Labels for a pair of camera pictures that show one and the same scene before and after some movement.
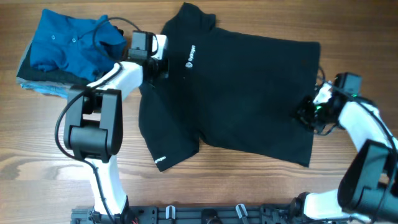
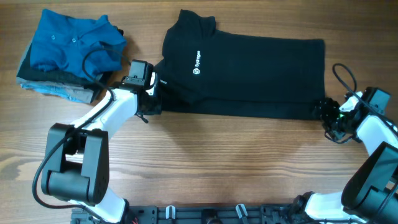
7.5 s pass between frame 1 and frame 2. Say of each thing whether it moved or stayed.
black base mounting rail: stayed
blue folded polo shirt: stayed
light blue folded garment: stayed
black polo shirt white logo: moved
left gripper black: moved
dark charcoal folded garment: stayed
